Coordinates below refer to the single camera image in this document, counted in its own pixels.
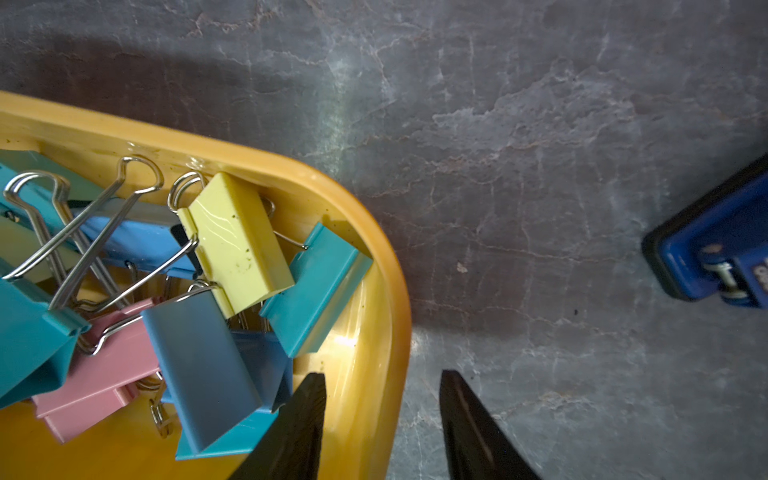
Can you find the yellow plastic tray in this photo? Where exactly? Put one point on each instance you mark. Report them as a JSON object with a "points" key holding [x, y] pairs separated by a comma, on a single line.
{"points": [[364, 358]]}

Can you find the blue binder clip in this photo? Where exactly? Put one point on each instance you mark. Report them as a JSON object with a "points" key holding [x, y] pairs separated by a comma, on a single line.
{"points": [[197, 308], [143, 235], [264, 366]]}

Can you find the blue stapler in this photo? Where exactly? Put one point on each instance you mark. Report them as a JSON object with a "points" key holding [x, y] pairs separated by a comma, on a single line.
{"points": [[718, 244]]}

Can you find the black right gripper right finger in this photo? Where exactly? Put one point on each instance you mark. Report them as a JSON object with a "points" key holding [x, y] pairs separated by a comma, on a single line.
{"points": [[476, 448]]}

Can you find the pink binder clip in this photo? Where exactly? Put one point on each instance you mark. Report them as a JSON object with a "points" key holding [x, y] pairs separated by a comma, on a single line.
{"points": [[98, 385]]}

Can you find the teal binder clip bottom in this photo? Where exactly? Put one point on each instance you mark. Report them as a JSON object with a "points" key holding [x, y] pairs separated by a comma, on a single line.
{"points": [[241, 439]]}

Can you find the yellow binder clip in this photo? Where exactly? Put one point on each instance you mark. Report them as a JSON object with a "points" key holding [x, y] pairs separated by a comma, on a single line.
{"points": [[18, 243], [237, 246]]}

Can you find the teal binder clip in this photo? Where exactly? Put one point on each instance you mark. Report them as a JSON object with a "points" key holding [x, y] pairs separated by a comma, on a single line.
{"points": [[38, 192], [37, 343], [241, 439], [327, 271]]}

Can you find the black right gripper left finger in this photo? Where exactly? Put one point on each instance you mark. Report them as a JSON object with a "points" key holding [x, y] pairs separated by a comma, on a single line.
{"points": [[291, 448]]}

